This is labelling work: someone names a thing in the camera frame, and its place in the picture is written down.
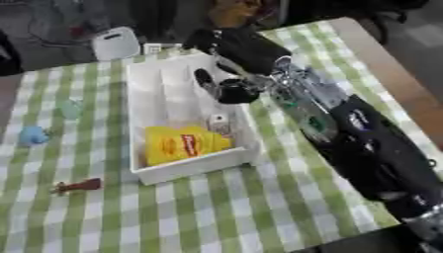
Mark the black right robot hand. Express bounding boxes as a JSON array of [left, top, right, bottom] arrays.
[[181, 26, 295, 106]]

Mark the white open box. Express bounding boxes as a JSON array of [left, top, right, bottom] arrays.
[[125, 52, 263, 186]]

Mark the small white cylindrical bottle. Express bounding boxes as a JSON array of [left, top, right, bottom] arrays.
[[206, 114, 232, 136]]

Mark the small white block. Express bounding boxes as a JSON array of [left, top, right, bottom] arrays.
[[139, 42, 184, 56]]

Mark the yellow bottle with red label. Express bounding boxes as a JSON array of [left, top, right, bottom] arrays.
[[143, 125, 234, 167]]

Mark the white plastic chair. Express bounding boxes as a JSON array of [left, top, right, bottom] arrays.
[[90, 26, 142, 62]]

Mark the small brown bottle toy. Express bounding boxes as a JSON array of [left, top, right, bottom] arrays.
[[49, 177, 104, 196]]

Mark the blue soft toy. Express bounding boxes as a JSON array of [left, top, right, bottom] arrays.
[[17, 126, 54, 147]]

